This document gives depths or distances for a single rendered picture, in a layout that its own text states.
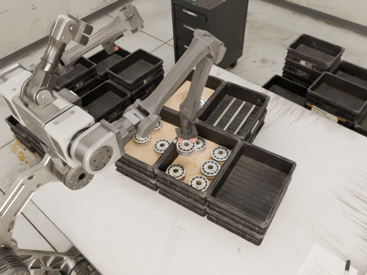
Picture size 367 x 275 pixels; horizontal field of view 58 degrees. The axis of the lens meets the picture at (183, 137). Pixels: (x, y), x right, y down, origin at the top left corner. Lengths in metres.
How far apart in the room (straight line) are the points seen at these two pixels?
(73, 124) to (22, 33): 3.39
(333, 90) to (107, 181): 1.90
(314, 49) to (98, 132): 2.59
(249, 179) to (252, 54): 2.47
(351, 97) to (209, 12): 1.32
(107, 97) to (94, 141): 1.91
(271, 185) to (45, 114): 1.12
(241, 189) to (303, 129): 0.71
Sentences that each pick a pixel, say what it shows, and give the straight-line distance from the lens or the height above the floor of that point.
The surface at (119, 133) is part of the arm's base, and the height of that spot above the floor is 1.50.
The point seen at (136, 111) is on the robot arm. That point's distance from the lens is 1.17.
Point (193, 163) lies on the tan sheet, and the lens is 1.80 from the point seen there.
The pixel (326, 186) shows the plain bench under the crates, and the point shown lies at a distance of 2.00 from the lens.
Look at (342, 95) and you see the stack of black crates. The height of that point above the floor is 0.49.
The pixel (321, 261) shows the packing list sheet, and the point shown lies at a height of 0.70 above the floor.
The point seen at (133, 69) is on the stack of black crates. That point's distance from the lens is 3.02.
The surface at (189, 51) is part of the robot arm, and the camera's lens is 1.17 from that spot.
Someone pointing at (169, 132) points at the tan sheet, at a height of 0.83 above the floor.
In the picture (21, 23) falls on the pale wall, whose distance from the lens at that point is 4.40.
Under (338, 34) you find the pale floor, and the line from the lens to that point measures 4.65.
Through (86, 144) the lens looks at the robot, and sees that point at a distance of 1.06.
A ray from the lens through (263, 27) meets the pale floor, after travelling 4.56.
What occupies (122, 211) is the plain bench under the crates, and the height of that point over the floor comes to 0.70.
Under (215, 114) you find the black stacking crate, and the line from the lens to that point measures 2.05.
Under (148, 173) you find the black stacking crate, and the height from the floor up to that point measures 0.86.
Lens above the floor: 2.27
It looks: 48 degrees down
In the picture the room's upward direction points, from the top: 3 degrees counter-clockwise
